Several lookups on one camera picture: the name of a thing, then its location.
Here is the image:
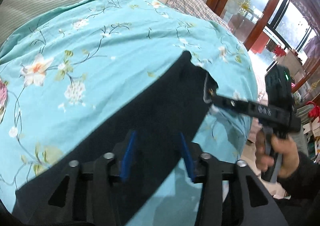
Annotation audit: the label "plaid cloth beside bed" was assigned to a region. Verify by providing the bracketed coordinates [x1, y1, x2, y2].
[167, 0, 231, 31]

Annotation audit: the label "wooden framed glass door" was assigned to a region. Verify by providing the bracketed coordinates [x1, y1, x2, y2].
[207, 0, 319, 104]

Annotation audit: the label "turquoise floral bed sheet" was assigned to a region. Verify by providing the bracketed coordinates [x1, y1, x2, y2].
[1, 0, 258, 225]

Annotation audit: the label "right hand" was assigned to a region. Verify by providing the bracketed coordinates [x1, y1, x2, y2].
[254, 129, 301, 179]

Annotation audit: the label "black knit pants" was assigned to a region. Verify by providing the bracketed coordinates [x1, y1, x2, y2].
[3, 51, 214, 225]

